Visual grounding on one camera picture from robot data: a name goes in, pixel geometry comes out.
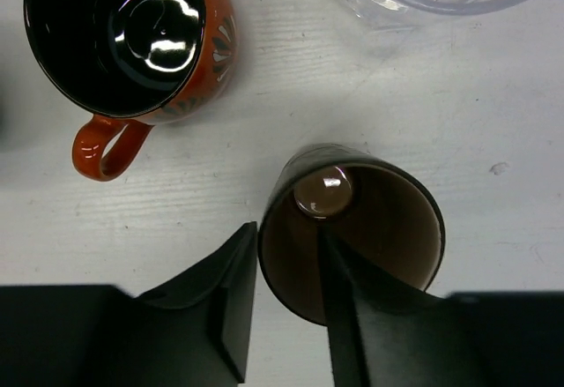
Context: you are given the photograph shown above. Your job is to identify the orange white-ringed cup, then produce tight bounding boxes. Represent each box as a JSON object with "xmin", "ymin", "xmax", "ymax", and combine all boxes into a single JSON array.
[{"xmin": 24, "ymin": 0, "xmax": 238, "ymax": 182}]

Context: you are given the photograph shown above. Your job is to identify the black cup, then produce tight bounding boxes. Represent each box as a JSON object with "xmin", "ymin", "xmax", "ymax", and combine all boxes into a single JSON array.
[{"xmin": 258, "ymin": 143, "xmax": 446, "ymax": 325}]

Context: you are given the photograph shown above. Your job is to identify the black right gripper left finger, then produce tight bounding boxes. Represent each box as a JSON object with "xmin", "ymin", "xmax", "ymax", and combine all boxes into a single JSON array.
[{"xmin": 1, "ymin": 222, "xmax": 257, "ymax": 386}]

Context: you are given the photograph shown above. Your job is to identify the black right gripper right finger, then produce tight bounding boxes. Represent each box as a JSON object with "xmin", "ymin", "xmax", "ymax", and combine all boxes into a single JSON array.
[{"xmin": 319, "ymin": 229, "xmax": 563, "ymax": 386}]

